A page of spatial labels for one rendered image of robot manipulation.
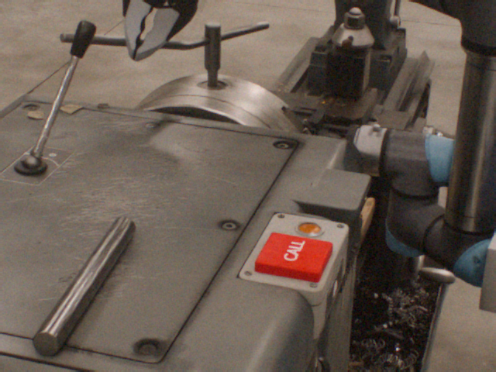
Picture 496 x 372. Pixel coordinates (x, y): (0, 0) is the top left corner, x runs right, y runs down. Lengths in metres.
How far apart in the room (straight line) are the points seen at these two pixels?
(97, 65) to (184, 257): 4.24
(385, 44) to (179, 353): 1.81
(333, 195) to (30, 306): 0.35
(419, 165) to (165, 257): 0.70
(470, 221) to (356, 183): 0.43
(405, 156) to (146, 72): 3.57
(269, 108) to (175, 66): 3.77
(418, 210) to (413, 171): 0.06
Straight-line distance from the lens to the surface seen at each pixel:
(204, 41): 1.39
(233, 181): 1.11
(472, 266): 1.53
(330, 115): 1.93
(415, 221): 1.61
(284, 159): 1.17
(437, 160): 1.59
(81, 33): 1.14
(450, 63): 5.45
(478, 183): 1.50
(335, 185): 1.12
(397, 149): 1.59
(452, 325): 3.25
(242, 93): 1.41
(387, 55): 2.54
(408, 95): 2.52
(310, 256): 0.95
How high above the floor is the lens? 1.74
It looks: 26 degrees down
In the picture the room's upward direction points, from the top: 2 degrees clockwise
